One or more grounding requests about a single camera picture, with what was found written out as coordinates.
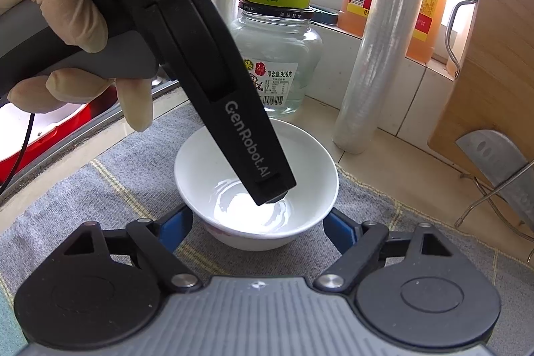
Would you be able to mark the grey checked table mat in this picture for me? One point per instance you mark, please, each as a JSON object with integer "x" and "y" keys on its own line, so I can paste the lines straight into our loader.
{"x": 135, "y": 179}

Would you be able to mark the glass jar green lid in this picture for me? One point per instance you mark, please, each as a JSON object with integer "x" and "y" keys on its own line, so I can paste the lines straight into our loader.
{"x": 280, "y": 50}

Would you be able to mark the metal wire board stand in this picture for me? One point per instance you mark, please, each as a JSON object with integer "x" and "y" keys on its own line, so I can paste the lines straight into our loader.
{"x": 487, "y": 198}

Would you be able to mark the red basin in sink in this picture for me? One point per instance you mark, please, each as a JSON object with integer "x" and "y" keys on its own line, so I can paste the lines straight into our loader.
{"x": 48, "y": 129}

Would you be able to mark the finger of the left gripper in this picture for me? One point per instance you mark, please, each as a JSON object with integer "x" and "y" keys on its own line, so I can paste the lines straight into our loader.
{"x": 268, "y": 195}
{"x": 225, "y": 97}

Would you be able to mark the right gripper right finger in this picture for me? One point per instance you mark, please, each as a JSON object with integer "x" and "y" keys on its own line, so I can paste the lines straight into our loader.
{"x": 359, "y": 244}

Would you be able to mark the cling film roll right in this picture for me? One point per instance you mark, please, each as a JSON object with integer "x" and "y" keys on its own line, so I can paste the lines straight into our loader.
{"x": 376, "y": 64}

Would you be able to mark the bamboo cutting board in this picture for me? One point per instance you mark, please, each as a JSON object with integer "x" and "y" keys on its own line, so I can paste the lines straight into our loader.
{"x": 494, "y": 87}

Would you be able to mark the white bowl plain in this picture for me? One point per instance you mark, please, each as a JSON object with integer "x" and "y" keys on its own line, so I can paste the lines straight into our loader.
{"x": 221, "y": 199}

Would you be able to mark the santoku kitchen knife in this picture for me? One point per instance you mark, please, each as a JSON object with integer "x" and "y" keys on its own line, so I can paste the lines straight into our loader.
{"x": 499, "y": 159}

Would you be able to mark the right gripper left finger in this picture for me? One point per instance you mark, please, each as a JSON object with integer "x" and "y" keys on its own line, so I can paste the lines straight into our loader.
{"x": 156, "y": 242}

